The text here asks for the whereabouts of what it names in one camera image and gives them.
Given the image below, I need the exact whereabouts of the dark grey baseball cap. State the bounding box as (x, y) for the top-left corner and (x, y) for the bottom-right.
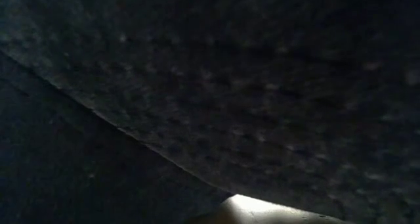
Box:
(0, 0), (420, 224)

